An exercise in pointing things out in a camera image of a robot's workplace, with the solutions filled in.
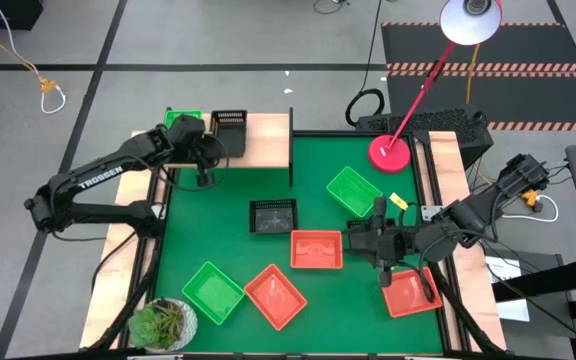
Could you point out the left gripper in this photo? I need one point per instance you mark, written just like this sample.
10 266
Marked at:
185 131

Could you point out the succulent in white patterned pot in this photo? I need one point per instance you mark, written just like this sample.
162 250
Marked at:
160 325

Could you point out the silver metal mounting bracket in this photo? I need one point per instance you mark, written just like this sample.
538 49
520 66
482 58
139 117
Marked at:
431 212
159 211

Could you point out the black floor box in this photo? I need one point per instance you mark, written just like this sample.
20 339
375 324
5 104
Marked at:
3 12

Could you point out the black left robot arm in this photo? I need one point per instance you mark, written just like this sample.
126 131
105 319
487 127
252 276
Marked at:
98 177

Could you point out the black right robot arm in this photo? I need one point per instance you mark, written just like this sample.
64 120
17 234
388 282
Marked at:
468 215

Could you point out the orange slotted plastic basket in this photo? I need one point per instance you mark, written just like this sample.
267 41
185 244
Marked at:
274 297
316 250
403 300

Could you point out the black slotted plastic basket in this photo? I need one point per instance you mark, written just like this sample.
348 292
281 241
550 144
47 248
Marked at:
228 135
355 223
273 216

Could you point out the red desk lamp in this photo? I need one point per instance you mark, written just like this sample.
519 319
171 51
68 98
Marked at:
389 154

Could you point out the green table mat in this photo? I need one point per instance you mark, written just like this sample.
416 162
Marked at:
208 225

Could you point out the yellow tag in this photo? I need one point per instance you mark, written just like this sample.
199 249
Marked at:
398 201

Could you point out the orange power plug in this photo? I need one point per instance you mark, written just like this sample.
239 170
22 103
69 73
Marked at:
530 197

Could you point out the green slotted plastic basket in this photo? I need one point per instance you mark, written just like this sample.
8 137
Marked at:
173 117
213 292
353 192

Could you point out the black hazard-striped floor mat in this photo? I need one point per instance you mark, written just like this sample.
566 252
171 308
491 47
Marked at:
518 45

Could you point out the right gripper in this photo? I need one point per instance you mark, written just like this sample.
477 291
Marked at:
388 245

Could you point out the white paper sheet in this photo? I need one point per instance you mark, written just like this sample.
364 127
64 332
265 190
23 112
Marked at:
515 310

